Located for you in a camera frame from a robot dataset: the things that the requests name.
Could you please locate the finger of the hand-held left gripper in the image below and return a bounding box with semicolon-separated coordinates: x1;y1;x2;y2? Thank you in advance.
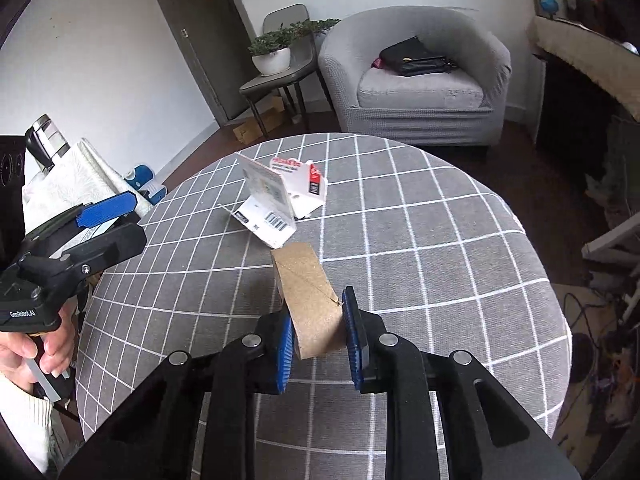
20;191;139;257
60;221;148;287

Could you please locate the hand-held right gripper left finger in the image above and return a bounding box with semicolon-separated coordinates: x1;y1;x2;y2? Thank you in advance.
57;309;296;480

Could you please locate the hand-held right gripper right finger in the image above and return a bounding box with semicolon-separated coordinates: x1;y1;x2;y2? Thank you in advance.
341;285;582;480

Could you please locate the brown cardboard tape roll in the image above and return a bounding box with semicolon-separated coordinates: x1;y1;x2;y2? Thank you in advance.
270;242;352;361

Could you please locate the person's left forearm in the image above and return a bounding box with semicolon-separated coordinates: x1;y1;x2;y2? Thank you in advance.
0;372;57;477

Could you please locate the person's left hand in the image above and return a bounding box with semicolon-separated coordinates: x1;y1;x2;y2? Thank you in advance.
0;319;77;387

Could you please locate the white patterned cloth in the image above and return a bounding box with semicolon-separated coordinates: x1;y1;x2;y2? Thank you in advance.
22;137;152;223

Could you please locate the blue and white object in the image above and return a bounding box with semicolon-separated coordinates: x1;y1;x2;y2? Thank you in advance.
123;163;167;206

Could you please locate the round table with checked cloth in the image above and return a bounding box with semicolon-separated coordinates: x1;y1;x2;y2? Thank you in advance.
75;132;574;480

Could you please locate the cardboard packaging with red label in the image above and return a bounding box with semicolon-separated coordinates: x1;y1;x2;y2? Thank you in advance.
232;153;329;250

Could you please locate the cardboard box on floor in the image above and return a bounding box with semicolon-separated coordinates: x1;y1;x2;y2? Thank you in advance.
232;97;286;141

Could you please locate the grey door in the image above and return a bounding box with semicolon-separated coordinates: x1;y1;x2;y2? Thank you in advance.
144;0;257;129

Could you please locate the grey dining chair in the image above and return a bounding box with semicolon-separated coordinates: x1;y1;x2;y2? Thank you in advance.
238;3;327;137

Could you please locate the potted plant in white pot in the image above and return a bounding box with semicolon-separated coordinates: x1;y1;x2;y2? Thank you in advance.
247;18;342;77

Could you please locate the grey armchair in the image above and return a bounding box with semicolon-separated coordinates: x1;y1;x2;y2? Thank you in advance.
318;7;513;149

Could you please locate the white rack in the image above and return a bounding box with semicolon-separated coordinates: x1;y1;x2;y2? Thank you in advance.
582;214;640;262

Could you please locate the black handbag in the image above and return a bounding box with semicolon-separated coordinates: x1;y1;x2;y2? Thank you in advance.
378;35;459;78

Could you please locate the beige fringed desk cloth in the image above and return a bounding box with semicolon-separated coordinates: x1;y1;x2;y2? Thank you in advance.
529;14;640;122

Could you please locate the black and silver handle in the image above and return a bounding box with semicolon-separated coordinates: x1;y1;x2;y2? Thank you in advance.
24;114;71;172

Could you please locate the tangle of cables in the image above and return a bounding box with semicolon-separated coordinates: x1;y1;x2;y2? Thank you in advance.
564;284;640;413

